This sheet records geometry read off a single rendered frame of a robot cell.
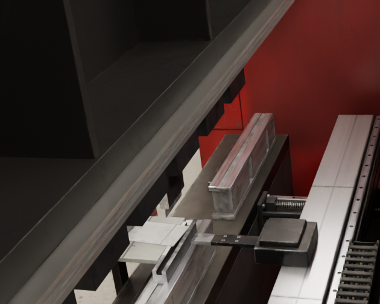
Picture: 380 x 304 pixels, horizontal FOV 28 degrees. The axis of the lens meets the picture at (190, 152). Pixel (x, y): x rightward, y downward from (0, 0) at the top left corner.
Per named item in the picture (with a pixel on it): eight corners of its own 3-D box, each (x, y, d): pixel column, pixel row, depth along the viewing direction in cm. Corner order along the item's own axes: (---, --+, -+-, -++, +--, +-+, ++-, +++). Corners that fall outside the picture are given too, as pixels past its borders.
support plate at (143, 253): (82, 216, 182) (82, 212, 182) (185, 221, 173) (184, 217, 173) (47, 256, 167) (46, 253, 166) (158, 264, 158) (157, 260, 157)
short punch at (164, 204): (177, 195, 166) (171, 155, 162) (186, 195, 165) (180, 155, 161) (161, 217, 157) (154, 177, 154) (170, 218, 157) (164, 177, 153)
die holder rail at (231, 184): (257, 140, 239) (254, 112, 235) (275, 140, 237) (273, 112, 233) (212, 219, 196) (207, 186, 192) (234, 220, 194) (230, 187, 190)
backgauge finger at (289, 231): (202, 230, 169) (199, 211, 167) (318, 236, 161) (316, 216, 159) (185, 259, 159) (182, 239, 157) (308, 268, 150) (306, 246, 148)
